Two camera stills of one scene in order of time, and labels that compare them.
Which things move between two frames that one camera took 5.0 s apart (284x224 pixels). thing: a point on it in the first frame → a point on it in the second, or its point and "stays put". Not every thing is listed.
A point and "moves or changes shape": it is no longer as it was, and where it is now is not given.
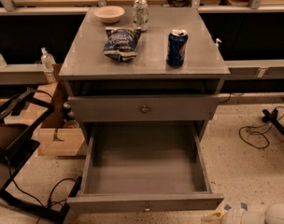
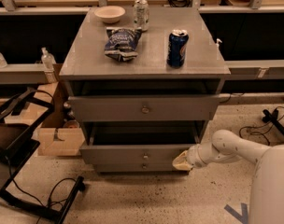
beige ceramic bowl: (108, 14) stays put
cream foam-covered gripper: (232, 217) → (193, 158)
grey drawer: (145, 166) moves or changes shape
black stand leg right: (272, 117) stays put
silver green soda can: (140, 15) stays put
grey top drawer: (142, 107) stays put
